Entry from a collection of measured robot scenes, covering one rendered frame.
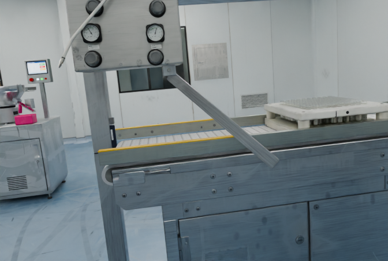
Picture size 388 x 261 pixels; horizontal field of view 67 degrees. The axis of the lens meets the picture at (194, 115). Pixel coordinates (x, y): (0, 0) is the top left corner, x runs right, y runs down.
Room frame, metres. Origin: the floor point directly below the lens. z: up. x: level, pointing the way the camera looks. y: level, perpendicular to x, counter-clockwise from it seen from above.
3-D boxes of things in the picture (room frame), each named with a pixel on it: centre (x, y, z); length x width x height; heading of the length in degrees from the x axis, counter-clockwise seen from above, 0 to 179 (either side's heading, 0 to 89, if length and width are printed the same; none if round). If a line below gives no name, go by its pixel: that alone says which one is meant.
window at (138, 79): (5.68, 0.70, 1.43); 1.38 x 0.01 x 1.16; 97
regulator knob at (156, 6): (0.60, 0.05, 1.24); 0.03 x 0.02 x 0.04; 97
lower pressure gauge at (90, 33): (0.59, 0.19, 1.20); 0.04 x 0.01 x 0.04; 97
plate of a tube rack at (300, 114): (0.83, -0.36, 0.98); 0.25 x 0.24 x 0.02; 7
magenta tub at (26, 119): (2.79, 1.61, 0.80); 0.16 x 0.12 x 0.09; 97
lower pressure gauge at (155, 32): (0.60, 0.06, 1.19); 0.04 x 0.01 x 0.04; 97
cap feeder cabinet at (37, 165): (2.96, 1.78, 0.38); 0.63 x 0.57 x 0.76; 97
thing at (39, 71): (3.13, 1.59, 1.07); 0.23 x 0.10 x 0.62; 97
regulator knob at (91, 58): (0.58, 0.19, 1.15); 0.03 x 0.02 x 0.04; 97
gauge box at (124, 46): (0.65, 0.13, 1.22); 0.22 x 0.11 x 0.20; 97
